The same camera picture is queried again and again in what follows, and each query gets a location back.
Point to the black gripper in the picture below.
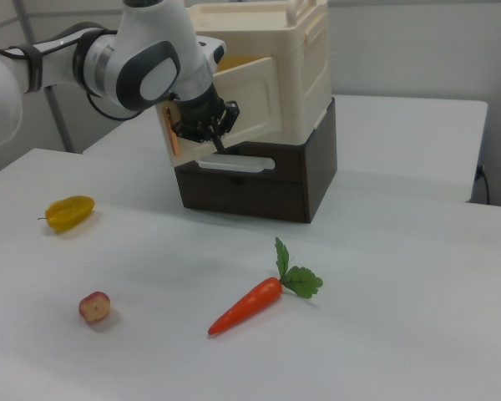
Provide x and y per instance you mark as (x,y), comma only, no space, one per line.
(200,113)

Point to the cream cabinet door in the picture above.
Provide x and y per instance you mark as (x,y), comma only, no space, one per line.
(254,96)

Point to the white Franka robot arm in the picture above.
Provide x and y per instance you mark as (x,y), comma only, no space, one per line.
(158,37)

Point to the cream plastic toy cabinet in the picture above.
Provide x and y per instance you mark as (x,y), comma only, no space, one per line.
(305,62)

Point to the white drawer pull tray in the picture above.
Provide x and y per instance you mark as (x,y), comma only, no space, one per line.
(234,163)

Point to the dark wooden base box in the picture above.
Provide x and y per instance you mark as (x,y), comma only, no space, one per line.
(284,196)

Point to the yellow toy starfruit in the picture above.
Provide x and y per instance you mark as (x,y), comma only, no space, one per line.
(69,213)

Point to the orange toy carrot with leaves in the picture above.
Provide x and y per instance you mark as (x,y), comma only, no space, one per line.
(250,303)

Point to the small red-yellow toy fruit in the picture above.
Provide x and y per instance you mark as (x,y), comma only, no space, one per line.
(94,307)

